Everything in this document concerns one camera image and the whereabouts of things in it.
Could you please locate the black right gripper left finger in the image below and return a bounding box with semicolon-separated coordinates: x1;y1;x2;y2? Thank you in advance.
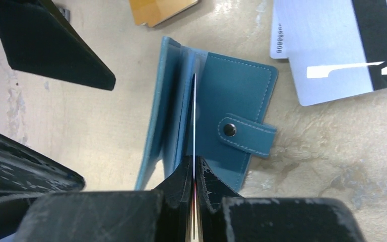
14;156;193;241

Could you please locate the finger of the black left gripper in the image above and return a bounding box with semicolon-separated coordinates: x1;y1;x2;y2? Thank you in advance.
0;0;116;91
0;134;85;239

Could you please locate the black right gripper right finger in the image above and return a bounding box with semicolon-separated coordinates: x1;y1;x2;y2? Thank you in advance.
195;157;365;241

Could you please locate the thin card edge-on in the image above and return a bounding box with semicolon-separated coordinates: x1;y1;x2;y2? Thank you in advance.
192;73;198;241

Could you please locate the orange credit card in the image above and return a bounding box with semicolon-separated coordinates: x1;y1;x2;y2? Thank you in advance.
129;0;199;27

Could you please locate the blue leather card holder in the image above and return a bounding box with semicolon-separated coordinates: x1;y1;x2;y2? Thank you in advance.
135;37;278;191

